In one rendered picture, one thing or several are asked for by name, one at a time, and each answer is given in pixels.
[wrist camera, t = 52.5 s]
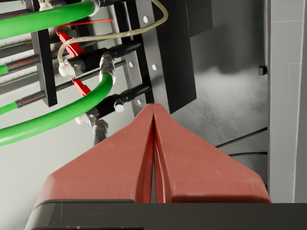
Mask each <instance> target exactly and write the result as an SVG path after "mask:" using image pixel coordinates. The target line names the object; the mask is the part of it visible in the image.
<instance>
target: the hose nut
mask: <svg viewBox="0 0 307 230"><path fill-rule="evenodd" d="M98 125H103V126H105V127H106V129H107V131H108V123H106V122H105V121H104V120H103V119H102V120H96V121H95V124H94V127H93V132H94V129H95V127H97V126H98Z"/></svg>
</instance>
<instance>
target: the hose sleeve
mask: <svg viewBox="0 0 307 230"><path fill-rule="evenodd" d="M106 138H107V129H106V127H105V126H103V125H98V126H97V127H95V129H94V134H93V147H94V146H95V145H97V144H98V143H100V142H101V141H103V140H105V139H106Z"/></svg>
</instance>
